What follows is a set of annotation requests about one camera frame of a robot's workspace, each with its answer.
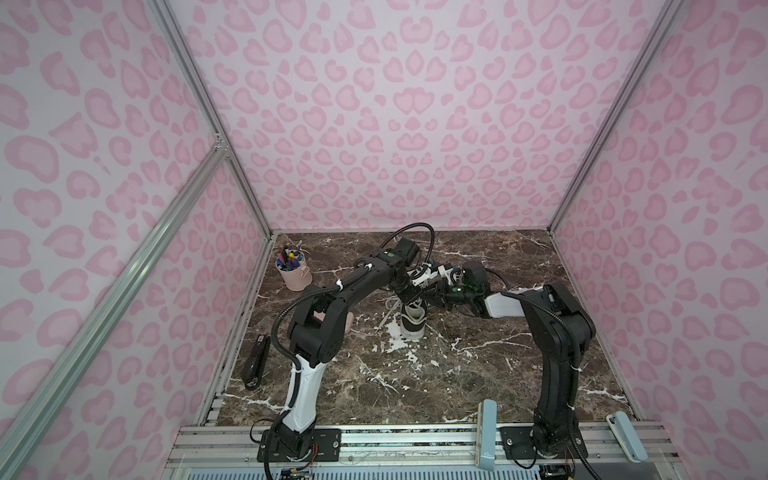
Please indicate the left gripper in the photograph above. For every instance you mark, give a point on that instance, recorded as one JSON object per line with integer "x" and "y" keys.
{"x": 417, "y": 290}

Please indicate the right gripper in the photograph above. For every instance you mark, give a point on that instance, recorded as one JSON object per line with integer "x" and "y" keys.
{"x": 443, "y": 291}

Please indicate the black white sneaker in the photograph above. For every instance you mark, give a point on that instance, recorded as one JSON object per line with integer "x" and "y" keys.
{"x": 413, "y": 320}

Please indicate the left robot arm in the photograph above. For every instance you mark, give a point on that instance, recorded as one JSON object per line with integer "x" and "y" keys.
{"x": 318, "y": 328}

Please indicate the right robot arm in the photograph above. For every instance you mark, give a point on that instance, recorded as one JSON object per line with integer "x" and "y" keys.
{"x": 560, "y": 329}

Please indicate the pink rectangular case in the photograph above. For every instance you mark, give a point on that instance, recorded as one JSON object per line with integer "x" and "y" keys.
{"x": 349, "y": 321}

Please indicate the pink pen cup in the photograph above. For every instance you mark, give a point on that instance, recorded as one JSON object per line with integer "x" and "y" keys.
{"x": 299, "y": 279}

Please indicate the pens in cup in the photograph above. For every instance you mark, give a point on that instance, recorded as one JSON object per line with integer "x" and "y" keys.
{"x": 288, "y": 260}

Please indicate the light blue clamp centre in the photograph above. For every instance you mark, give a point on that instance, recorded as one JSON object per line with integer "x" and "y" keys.
{"x": 485, "y": 439}

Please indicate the light blue clamp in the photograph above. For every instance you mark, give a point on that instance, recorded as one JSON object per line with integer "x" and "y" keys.
{"x": 485, "y": 439}
{"x": 627, "y": 437}

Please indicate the light blue clamp right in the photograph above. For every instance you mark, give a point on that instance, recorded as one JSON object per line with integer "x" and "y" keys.
{"x": 627, "y": 437}

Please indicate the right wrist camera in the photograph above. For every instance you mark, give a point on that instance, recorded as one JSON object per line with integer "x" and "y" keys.
{"x": 471, "y": 276}

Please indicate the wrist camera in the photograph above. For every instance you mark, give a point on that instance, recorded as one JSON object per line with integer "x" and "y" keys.
{"x": 471, "y": 276}
{"x": 420, "y": 271}

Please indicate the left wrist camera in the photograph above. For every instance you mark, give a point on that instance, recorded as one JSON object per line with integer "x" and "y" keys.
{"x": 420, "y": 271}

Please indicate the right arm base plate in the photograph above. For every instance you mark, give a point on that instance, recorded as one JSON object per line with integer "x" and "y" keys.
{"x": 528, "y": 443}

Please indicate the aluminium rail base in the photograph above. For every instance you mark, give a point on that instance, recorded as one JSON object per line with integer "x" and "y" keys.
{"x": 414, "y": 451}

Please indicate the black object by wall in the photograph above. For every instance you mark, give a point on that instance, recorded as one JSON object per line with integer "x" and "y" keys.
{"x": 254, "y": 365}

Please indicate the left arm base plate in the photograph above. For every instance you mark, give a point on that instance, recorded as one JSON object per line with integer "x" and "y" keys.
{"x": 316, "y": 444}

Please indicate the diagonal aluminium frame bar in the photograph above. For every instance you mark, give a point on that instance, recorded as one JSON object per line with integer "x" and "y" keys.
{"x": 39, "y": 413}

